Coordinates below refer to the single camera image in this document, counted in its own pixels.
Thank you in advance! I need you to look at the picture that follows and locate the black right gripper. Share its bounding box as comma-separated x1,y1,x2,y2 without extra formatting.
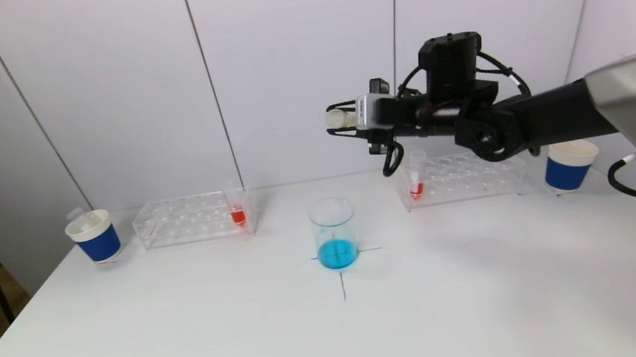
320,72,428,161

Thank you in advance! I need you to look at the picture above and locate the test tube with yellow pigment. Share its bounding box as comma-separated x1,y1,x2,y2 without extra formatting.
324,105,359,133

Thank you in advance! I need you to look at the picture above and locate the test tube with blue pigment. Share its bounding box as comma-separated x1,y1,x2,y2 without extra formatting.
65,205,96,235

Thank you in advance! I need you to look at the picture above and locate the white-labelled test tube red pigment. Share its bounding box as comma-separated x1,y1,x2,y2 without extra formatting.
403,149,432,201

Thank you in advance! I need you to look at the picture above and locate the clear glass beaker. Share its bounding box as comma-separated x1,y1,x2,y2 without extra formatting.
306,195,363,274

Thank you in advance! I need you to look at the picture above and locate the clear acrylic test tube rack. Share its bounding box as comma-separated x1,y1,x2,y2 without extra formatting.
129,185,258,254
392,141,530,214

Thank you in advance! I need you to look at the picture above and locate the unlabelled test tube red pigment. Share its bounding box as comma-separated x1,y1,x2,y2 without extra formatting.
219,178,250,229

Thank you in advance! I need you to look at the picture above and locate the blue and white paper cup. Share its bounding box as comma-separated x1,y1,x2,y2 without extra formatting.
540,137,605,197
62,207,125,270

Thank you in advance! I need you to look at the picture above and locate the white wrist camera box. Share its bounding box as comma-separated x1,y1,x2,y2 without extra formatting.
351,90,392,134

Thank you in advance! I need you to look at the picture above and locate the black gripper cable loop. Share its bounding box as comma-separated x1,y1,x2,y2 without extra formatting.
378,138,408,179

